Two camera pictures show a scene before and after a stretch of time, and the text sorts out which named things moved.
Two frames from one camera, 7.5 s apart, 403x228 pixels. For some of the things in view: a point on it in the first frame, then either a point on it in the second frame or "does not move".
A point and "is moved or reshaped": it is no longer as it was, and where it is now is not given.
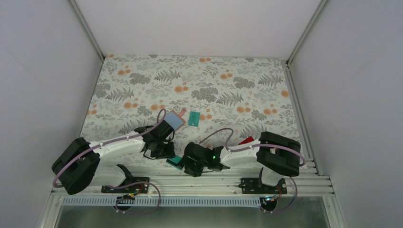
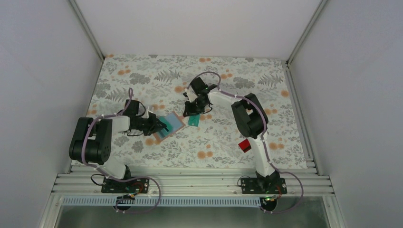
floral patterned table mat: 175,100 does not move
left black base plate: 131,185 does not move
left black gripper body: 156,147 → 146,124
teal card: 175,162 is moved or reshaped
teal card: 194,118 does not move
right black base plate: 251,186 does not move
